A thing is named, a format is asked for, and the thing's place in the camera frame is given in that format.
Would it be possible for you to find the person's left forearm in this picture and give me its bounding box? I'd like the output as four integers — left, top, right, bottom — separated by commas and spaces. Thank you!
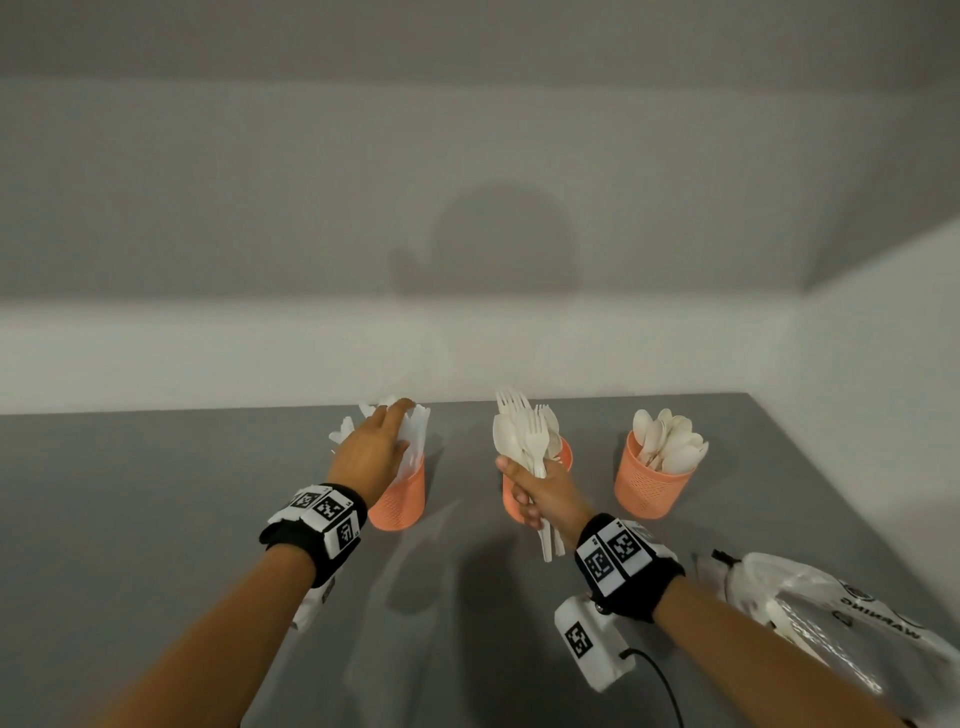
89, 543, 318, 728

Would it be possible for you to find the bunch of white plastic spoons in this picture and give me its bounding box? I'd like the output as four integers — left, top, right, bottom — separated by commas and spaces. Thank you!
632, 407, 711, 476

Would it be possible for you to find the clear plastic zip bag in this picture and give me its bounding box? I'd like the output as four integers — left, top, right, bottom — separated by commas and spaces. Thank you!
693, 551, 960, 721

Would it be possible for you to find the person's left hand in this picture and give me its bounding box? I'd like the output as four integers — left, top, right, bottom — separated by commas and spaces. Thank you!
327, 398, 418, 510

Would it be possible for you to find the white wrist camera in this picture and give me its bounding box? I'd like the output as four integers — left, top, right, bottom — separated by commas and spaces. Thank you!
553, 596, 637, 694

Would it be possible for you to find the person's right hand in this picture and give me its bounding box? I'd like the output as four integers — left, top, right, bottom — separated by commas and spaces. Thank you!
496, 455, 598, 553

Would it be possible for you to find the bunch of white plastic forks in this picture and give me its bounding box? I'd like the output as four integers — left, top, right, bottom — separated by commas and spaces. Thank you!
539, 404, 565, 460

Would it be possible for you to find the black cable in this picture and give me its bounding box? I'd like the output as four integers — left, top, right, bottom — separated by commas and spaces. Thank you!
618, 648, 688, 728

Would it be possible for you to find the black wrist strap with markers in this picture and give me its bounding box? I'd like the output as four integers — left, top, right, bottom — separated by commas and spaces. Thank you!
573, 513, 688, 625
258, 483, 369, 590

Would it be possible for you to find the person's right forearm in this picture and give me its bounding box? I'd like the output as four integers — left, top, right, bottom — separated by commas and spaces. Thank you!
652, 575, 913, 728

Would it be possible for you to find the orange mesh cup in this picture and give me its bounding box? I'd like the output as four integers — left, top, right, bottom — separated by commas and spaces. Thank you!
368, 453, 427, 534
613, 429, 695, 521
500, 437, 575, 524

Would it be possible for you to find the bunch of white plastic cutlery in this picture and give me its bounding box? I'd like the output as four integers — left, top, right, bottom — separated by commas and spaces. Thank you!
491, 387, 568, 564

